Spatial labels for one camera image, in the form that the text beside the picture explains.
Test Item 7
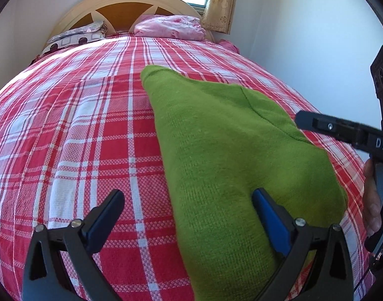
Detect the green striped knit sweater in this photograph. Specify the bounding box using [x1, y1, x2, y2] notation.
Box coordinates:
[141, 65, 348, 300]

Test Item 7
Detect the person's right hand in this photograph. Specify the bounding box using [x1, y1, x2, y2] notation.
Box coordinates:
[362, 159, 382, 237]

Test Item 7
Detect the pink cloth beside bed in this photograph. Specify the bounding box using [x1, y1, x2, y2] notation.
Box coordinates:
[217, 39, 240, 54]

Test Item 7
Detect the yellow curtain right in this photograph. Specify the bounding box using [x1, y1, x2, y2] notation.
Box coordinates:
[200, 0, 236, 35]

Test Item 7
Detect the red plaid bed sheet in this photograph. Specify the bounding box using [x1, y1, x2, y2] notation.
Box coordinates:
[0, 33, 376, 301]

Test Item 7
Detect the pink floral pillow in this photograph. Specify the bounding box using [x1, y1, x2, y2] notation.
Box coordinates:
[133, 15, 206, 41]

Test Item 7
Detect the wooden arched headboard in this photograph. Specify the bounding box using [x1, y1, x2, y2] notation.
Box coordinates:
[50, 0, 200, 37]

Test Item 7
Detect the grey patterned pillow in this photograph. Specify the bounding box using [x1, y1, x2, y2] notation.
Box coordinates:
[42, 20, 107, 54]

